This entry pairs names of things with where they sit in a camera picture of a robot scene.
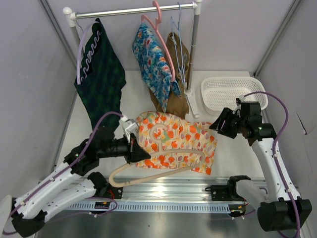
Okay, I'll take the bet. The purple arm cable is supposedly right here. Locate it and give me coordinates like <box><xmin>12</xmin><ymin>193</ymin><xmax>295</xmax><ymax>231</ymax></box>
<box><xmin>1</xmin><ymin>111</ymin><xmax>124</xmax><ymax>236</ymax></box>
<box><xmin>242</xmin><ymin>91</ymin><xmax>304</xmax><ymax>238</ymax></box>

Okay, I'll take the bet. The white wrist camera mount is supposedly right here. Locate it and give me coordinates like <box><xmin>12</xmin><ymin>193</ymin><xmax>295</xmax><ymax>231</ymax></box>
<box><xmin>235</xmin><ymin>95</ymin><xmax>245</xmax><ymax>110</ymax></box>
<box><xmin>119</xmin><ymin>115</ymin><xmax>139</xmax><ymax>142</ymax></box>

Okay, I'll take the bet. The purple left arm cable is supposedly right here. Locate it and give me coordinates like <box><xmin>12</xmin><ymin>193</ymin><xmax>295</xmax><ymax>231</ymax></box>
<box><xmin>1</xmin><ymin>111</ymin><xmax>124</xmax><ymax>236</ymax></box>

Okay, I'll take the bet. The lavender wavy hanger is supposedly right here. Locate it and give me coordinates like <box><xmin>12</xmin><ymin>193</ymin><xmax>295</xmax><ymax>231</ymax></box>
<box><xmin>76</xmin><ymin>21</ymin><xmax>102</xmax><ymax>85</ymax></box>

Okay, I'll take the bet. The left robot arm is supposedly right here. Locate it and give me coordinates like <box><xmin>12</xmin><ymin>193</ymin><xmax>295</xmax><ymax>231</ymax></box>
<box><xmin>11</xmin><ymin>127</ymin><xmax>151</xmax><ymax>238</ymax></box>

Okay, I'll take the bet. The aluminium mounting rail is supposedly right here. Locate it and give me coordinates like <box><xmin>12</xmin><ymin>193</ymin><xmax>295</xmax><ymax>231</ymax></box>
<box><xmin>61</xmin><ymin>176</ymin><xmax>302</xmax><ymax>200</ymax></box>

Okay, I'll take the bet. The tan khaki skirt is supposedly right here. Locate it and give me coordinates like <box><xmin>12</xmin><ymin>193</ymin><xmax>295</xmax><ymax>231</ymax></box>
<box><xmin>148</xmin><ymin>31</ymin><xmax>192</xmax><ymax>117</ymax></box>

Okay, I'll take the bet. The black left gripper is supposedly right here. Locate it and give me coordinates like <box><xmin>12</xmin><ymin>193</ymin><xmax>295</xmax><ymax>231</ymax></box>
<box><xmin>99</xmin><ymin>132</ymin><xmax>151</xmax><ymax>164</ymax></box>

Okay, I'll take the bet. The pink plastic hanger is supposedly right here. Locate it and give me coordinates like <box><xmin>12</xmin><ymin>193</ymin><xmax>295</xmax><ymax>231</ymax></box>
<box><xmin>141</xmin><ymin>0</ymin><xmax>175</xmax><ymax>82</ymax></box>

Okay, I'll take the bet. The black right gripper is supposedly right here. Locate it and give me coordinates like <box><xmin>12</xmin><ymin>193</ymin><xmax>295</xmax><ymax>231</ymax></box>
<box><xmin>209</xmin><ymin>108</ymin><xmax>247</xmax><ymax>139</ymax></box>

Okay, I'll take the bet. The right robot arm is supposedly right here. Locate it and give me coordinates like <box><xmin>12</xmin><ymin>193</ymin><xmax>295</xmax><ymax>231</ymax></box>
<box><xmin>210</xmin><ymin>105</ymin><xmax>312</xmax><ymax>237</ymax></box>

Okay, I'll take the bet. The dark green plaid skirt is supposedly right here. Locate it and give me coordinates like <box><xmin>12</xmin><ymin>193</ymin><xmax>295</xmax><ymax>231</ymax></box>
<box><xmin>74</xmin><ymin>18</ymin><xmax>126</xmax><ymax>128</ymax></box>

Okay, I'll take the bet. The orange floral cloth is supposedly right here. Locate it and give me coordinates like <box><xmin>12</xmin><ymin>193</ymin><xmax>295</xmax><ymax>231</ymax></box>
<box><xmin>136</xmin><ymin>112</ymin><xmax>217</xmax><ymax>175</ymax></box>

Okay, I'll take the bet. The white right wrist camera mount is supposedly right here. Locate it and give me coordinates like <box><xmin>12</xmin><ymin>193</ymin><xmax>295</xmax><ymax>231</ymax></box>
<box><xmin>235</xmin><ymin>95</ymin><xmax>245</xmax><ymax>110</ymax></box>

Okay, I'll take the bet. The slotted cable duct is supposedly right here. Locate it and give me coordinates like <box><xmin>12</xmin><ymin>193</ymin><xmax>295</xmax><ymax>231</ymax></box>
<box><xmin>66</xmin><ymin>200</ymin><xmax>243</xmax><ymax>214</ymax></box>

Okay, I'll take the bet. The white metal clothes rack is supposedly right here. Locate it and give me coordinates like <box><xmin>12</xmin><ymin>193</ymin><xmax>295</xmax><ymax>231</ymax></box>
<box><xmin>63</xmin><ymin>0</ymin><xmax>202</xmax><ymax>119</ymax></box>

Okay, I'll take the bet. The blue wire hanger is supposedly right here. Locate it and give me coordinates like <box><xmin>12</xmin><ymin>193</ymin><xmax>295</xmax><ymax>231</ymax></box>
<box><xmin>170</xmin><ymin>2</ymin><xmax>186</xmax><ymax>84</ymax></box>

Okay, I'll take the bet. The white perforated plastic basket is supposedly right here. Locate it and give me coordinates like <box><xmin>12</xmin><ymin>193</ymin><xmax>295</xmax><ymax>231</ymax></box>
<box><xmin>201</xmin><ymin>76</ymin><xmax>268</xmax><ymax>116</ymax></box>

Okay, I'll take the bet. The blue floral skirt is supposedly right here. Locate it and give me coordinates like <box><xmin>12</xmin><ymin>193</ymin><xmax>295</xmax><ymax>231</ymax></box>
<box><xmin>132</xmin><ymin>23</ymin><xmax>181</xmax><ymax>112</ymax></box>

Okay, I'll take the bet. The beige plastic hanger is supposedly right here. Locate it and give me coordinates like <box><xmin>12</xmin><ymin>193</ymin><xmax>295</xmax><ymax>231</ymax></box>
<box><xmin>108</xmin><ymin>138</ymin><xmax>206</xmax><ymax>187</ymax></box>

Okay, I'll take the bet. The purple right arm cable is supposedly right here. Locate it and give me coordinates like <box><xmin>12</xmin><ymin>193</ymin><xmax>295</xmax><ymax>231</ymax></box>
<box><xmin>242</xmin><ymin>91</ymin><xmax>304</xmax><ymax>238</ymax></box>

